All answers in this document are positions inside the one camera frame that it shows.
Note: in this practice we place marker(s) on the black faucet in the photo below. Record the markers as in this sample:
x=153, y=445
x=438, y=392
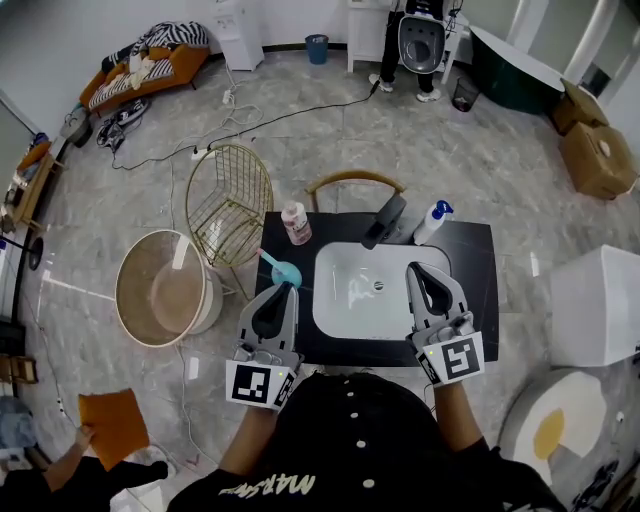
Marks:
x=384, y=220

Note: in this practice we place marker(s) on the open cardboard box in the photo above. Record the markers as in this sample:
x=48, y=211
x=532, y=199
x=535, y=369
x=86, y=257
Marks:
x=580, y=107

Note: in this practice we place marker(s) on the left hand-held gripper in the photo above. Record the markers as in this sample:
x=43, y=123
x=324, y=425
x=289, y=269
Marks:
x=252, y=385

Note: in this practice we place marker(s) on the blue bin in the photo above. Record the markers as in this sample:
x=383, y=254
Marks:
x=316, y=50

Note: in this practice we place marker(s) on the white power strip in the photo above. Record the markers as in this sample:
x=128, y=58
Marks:
x=228, y=96
x=202, y=153

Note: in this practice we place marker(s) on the black cabinet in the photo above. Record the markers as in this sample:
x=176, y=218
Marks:
x=10, y=340

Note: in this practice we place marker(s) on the teal and pink toy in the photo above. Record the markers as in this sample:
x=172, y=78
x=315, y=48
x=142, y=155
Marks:
x=286, y=274

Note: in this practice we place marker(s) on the dark green bathtub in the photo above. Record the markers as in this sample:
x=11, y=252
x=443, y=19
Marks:
x=510, y=75

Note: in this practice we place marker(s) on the blue grey cloth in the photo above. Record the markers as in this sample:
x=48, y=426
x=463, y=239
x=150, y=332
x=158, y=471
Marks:
x=15, y=425

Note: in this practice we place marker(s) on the cream clothing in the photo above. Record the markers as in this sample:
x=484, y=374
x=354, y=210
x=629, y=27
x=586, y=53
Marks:
x=140, y=67

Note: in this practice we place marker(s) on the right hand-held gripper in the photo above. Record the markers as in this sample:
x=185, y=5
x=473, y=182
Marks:
x=457, y=357

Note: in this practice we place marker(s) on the large cardboard box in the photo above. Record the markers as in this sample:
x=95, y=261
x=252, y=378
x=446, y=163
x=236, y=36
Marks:
x=597, y=165

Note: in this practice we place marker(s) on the black standing fan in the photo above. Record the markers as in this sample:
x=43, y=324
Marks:
x=35, y=254

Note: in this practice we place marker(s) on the wooden chair back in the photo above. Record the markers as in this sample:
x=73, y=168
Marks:
x=355, y=176

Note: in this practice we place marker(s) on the white water dispenser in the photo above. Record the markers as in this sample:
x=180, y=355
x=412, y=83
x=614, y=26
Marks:
x=240, y=35

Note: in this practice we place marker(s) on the wooden bench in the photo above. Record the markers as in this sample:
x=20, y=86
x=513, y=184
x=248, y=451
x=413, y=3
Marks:
x=32, y=192

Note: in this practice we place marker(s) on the black table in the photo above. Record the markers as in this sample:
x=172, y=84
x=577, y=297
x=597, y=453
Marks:
x=470, y=260

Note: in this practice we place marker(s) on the person's left forearm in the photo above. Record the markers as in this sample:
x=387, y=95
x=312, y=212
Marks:
x=250, y=440

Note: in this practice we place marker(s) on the fried egg shaped cushion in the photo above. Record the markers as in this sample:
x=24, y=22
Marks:
x=555, y=425

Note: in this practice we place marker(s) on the orange cloth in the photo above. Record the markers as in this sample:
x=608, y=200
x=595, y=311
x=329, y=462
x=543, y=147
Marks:
x=115, y=425

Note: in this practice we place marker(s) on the white rectangular cabinet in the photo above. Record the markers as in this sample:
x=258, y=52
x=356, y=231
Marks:
x=595, y=305

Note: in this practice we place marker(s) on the black mesh trash bin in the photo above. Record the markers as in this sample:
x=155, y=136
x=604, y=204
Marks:
x=465, y=95

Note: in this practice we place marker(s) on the pink bottle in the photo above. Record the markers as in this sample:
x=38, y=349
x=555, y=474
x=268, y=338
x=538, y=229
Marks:
x=296, y=225

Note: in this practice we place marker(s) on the grey basket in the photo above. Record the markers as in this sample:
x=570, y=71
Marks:
x=76, y=129

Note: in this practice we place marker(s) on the person's black shirt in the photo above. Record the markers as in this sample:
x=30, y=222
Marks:
x=350, y=450

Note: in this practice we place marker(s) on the person's right forearm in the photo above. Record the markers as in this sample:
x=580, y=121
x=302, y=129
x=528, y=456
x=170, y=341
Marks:
x=456, y=415

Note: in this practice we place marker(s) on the white sink basin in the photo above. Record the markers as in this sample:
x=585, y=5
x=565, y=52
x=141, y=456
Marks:
x=360, y=300

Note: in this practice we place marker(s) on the white bottle blue spray head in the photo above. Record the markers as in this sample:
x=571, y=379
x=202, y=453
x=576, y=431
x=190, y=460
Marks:
x=429, y=226

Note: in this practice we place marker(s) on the small wooden crate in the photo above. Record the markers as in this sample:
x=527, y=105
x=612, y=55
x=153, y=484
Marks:
x=20, y=370

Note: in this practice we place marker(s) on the round white brown side table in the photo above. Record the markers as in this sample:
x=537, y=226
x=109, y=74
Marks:
x=160, y=290

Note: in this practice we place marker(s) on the orange throw pillow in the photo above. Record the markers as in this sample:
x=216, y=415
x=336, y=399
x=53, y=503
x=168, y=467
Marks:
x=35, y=156

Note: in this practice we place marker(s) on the orange sofa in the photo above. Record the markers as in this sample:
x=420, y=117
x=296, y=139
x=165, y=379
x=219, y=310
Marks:
x=185, y=65

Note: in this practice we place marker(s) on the black white striped blanket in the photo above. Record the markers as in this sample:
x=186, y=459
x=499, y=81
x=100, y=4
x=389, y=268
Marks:
x=175, y=34

